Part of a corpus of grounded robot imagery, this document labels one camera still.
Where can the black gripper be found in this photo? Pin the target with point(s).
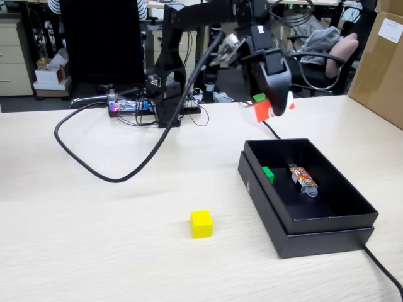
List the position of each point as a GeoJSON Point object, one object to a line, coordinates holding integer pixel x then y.
{"type": "Point", "coordinates": [261, 47]}

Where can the red and white rectangular box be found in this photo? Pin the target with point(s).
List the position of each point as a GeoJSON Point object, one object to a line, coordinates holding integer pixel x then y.
{"type": "Point", "coordinates": [263, 110]}

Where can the green wooden cube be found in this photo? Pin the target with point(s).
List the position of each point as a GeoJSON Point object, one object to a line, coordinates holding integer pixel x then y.
{"type": "Point", "coordinates": [268, 174]}

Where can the yellow wooden cube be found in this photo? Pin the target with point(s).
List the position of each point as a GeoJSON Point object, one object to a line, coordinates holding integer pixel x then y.
{"type": "Point", "coordinates": [201, 225]}

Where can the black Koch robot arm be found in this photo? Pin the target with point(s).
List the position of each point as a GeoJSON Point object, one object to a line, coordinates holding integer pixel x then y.
{"type": "Point", "coordinates": [171, 41]}

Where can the large brown cardboard box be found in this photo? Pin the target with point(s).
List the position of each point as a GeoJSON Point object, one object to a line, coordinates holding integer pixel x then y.
{"type": "Point", "coordinates": [378, 78]}

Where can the black cardboard box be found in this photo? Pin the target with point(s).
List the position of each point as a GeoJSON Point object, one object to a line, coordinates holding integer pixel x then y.
{"type": "Point", "coordinates": [315, 242]}

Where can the black office chair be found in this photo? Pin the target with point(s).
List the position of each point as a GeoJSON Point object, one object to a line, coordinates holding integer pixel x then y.
{"type": "Point", "coordinates": [311, 77]}

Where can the grey cloth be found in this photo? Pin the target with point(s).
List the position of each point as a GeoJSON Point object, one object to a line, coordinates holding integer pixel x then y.
{"type": "Point", "coordinates": [321, 42]}

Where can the pink cushion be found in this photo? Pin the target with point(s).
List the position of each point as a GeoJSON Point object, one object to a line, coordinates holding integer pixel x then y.
{"type": "Point", "coordinates": [341, 53]}

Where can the colourful patterned USB stick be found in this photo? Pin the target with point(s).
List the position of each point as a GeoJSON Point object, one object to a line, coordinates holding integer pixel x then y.
{"type": "Point", "coordinates": [302, 177]}

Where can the white shipping label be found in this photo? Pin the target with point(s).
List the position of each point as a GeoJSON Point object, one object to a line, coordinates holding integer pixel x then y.
{"type": "Point", "coordinates": [390, 30]}

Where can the person in striped shirt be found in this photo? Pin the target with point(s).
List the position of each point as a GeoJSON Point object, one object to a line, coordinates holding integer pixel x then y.
{"type": "Point", "coordinates": [143, 9]}

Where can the electronics controller board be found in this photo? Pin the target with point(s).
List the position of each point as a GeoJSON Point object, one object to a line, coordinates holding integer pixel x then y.
{"type": "Point", "coordinates": [121, 107]}

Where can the black monitor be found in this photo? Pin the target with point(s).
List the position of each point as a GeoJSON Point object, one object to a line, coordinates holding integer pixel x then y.
{"type": "Point", "coordinates": [100, 41]}

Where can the white open cartons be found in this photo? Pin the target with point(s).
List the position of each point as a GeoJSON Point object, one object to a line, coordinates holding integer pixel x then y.
{"type": "Point", "coordinates": [47, 75]}

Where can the beige drawer cabinet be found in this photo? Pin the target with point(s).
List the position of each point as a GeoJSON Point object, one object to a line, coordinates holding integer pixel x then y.
{"type": "Point", "coordinates": [14, 63]}

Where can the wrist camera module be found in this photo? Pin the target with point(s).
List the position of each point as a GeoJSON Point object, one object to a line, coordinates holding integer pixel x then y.
{"type": "Point", "coordinates": [228, 54]}

